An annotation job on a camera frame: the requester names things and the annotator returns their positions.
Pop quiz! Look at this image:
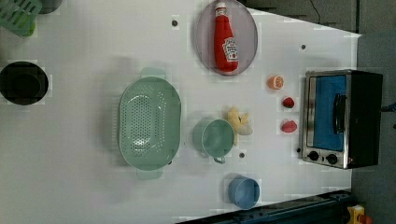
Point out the yellow plush peeled banana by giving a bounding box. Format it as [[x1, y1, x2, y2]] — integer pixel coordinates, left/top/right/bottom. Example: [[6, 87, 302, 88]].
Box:
[[227, 107, 253, 146]]

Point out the black and silver toaster oven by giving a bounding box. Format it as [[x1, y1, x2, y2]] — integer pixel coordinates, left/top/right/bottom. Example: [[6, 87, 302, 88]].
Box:
[[301, 70, 383, 169]]

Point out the green mug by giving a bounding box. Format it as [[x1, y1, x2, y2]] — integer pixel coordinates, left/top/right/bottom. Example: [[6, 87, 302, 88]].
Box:
[[192, 119, 234, 164]]

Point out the green colander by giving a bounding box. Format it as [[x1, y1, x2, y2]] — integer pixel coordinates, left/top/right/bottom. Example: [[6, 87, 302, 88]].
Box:
[[118, 67, 181, 180]]

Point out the red plush ketchup bottle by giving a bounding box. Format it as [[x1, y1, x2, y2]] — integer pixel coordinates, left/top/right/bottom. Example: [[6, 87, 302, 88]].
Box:
[[214, 2, 239, 72]]

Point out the plush orange slice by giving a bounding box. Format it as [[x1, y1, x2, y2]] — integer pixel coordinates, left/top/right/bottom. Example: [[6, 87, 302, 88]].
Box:
[[267, 76, 284, 90]]

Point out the dark red plush strawberry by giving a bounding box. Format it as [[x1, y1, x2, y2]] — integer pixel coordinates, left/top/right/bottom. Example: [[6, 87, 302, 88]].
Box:
[[282, 97, 295, 108]]

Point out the blue cup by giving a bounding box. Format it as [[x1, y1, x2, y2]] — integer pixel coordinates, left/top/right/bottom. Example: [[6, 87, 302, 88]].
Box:
[[228, 175, 260, 210]]

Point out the light red plush strawberry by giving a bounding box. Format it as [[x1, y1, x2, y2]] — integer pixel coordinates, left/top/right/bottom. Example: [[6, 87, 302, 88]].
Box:
[[280, 120, 298, 133]]

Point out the grey round plate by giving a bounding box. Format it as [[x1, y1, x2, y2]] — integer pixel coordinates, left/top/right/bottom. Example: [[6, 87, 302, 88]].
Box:
[[194, 0, 258, 76]]

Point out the large black cup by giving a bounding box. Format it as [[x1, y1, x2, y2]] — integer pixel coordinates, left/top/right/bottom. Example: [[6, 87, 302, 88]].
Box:
[[0, 62, 50, 105]]

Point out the green spatula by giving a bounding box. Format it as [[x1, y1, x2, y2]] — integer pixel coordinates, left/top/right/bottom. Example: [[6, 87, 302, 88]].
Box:
[[0, 0, 42, 37]]

